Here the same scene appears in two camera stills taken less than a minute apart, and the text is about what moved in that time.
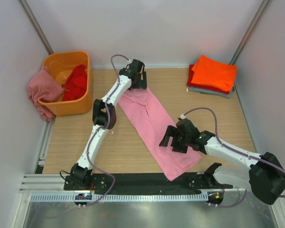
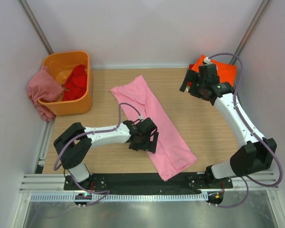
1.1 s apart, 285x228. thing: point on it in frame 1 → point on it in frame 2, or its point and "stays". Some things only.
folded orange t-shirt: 209,71 stays
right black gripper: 178,141 → 193,79
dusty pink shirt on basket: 43,87 stays
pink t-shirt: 151,122 stays
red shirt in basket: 76,83 stays
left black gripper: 139,80 → 147,141
